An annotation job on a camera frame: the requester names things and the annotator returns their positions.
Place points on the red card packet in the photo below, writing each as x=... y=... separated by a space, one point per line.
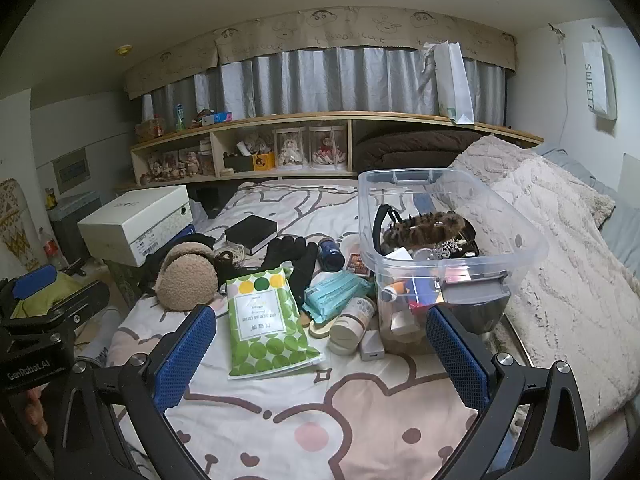
x=357 y=264

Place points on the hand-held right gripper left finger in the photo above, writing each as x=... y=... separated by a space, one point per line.
x=185 y=355

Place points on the red doll in clear case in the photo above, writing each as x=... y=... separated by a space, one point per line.
x=326 y=150

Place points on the row of small figurines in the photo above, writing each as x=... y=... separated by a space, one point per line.
x=175 y=165

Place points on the small white box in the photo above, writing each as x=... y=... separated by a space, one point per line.
x=371 y=345

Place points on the black headband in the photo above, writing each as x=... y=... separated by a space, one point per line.
x=392 y=215

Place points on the green cloth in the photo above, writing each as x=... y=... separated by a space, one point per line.
x=30 y=305

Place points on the wooden shelf unit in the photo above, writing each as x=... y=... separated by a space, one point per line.
x=300 y=116

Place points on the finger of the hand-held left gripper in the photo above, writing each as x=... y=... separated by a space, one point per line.
x=75 y=302
x=35 y=280

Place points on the green bottle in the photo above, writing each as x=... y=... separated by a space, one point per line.
x=179 y=117

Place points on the brown folded blanket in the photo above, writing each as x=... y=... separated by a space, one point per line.
x=410 y=147

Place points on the white paper bag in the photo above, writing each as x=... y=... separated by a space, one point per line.
x=452 y=80

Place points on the white doll in clear case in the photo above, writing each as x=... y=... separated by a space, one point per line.
x=290 y=152

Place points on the grey cabinet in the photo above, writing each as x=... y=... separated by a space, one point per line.
x=67 y=230

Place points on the clear plastic container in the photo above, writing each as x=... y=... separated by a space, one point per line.
x=515 y=247

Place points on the red label bottle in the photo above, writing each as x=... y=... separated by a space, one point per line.
x=51 y=250

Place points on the blue red packet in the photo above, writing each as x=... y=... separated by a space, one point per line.
x=425 y=292

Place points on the person's left hand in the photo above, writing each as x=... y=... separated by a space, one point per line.
x=36 y=410

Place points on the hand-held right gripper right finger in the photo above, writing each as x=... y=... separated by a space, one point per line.
x=457 y=360

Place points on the black storage box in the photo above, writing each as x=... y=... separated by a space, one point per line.
x=237 y=164

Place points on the paper valance with drawings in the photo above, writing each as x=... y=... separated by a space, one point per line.
x=350 y=27

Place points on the white wall bag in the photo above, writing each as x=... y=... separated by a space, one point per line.
x=597 y=80

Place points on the blue box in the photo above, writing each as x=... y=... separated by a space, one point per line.
x=184 y=232

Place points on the teal wipes packet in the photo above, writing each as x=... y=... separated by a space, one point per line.
x=335 y=292

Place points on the yellow box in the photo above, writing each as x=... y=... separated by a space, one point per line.
x=264 y=162

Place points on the tan flat wooden piece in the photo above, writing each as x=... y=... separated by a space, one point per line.
x=320 y=330

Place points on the brown basket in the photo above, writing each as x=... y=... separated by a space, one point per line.
x=149 y=130

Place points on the blue tissue packet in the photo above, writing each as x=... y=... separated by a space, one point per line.
x=220 y=118

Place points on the white orange tube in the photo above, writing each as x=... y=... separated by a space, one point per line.
x=394 y=291

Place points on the black flat box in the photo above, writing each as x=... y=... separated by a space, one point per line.
x=250 y=230

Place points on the brass ceiling fixture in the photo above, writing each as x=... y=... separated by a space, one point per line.
x=124 y=51

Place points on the grey curtain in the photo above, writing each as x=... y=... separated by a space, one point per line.
x=325 y=80

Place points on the dark green box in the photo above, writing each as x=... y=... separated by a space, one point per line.
x=125 y=280

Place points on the blue jar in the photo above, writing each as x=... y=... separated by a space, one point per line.
x=331 y=255

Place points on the patterned woven cloth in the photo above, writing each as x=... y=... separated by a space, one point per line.
x=17 y=230

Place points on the black knit glove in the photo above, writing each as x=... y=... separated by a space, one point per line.
x=304 y=275
x=285 y=255

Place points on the green dotted packet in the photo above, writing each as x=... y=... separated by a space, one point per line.
x=265 y=320

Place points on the grey wall panel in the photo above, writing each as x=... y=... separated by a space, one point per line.
x=72 y=172

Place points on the beige textured pillow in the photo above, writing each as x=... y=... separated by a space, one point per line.
x=550 y=260

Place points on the white shoe box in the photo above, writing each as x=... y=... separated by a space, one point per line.
x=135 y=215

